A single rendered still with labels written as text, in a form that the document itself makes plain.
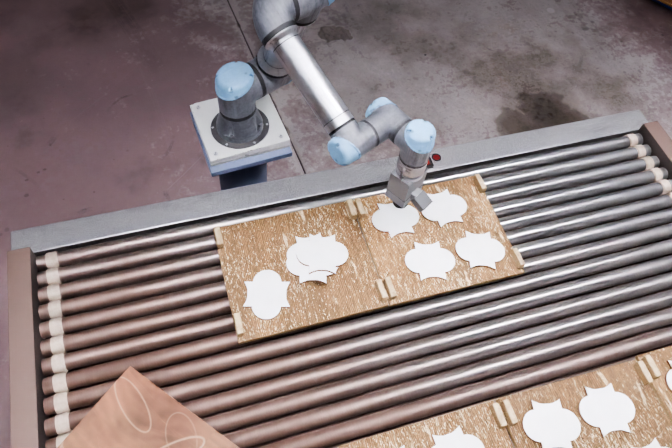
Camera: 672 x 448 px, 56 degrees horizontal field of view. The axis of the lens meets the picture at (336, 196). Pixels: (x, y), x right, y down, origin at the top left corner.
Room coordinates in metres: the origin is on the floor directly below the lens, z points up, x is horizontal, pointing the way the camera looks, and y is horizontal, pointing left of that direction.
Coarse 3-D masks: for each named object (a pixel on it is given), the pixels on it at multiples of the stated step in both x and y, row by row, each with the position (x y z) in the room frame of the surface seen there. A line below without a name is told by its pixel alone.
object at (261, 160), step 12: (192, 120) 1.34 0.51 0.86; (252, 156) 1.22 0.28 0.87; (264, 156) 1.23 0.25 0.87; (276, 156) 1.23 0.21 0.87; (288, 156) 1.25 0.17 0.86; (216, 168) 1.15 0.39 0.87; (228, 168) 1.16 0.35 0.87; (240, 168) 1.17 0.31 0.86; (252, 168) 1.24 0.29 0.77; (264, 168) 1.29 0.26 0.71; (228, 180) 1.23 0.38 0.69; (240, 180) 1.23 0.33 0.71; (252, 180) 1.24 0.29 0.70; (264, 180) 1.29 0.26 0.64
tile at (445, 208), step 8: (448, 192) 1.14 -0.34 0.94; (432, 200) 1.10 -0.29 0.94; (440, 200) 1.10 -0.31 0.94; (448, 200) 1.11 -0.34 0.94; (456, 200) 1.11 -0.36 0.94; (432, 208) 1.07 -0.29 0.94; (440, 208) 1.07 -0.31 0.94; (448, 208) 1.08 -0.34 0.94; (456, 208) 1.08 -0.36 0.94; (464, 208) 1.09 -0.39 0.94; (424, 216) 1.04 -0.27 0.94; (432, 216) 1.04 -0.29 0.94; (440, 216) 1.05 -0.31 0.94; (448, 216) 1.05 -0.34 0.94; (456, 216) 1.05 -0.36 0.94; (440, 224) 1.02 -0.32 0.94
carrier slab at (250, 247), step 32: (256, 224) 0.93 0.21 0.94; (288, 224) 0.95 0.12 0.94; (320, 224) 0.96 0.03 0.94; (352, 224) 0.98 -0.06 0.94; (224, 256) 0.81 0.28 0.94; (256, 256) 0.83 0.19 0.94; (352, 256) 0.87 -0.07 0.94; (288, 288) 0.75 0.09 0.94; (320, 288) 0.76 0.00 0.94; (352, 288) 0.77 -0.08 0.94; (256, 320) 0.64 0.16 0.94; (288, 320) 0.65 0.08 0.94; (320, 320) 0.67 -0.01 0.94
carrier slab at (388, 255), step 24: (432, 192) 1.13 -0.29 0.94; (456, 192) 1.15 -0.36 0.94; (480, 216) 1.07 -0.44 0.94; (384, 240) 0.94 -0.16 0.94; (408, 240) 0.95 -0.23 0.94; (432, 240) 0.96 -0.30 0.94; (456, 240) 0.98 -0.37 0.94; (504, 240) 1.00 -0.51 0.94; (384, 264) 0.86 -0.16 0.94; (456, 264) 0.90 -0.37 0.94; (504, 264) 0.92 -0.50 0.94; (408, 288) 0.80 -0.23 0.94; (432, 288) 0.81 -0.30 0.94; (456, 288) 0.82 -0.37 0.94
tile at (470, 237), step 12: (468, 240) 0.98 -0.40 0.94; (480, 240) 0.98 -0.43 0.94; (492, 240) 0.99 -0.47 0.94; (456, 252) 0.93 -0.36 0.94; (468, 252) 0.94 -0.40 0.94; (480, 252) 0.94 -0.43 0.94; (492, 252) 0.95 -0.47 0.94; (504, 252) 0.95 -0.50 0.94; (480, 264) 0.90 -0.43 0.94; (492, 264) 0.91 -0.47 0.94
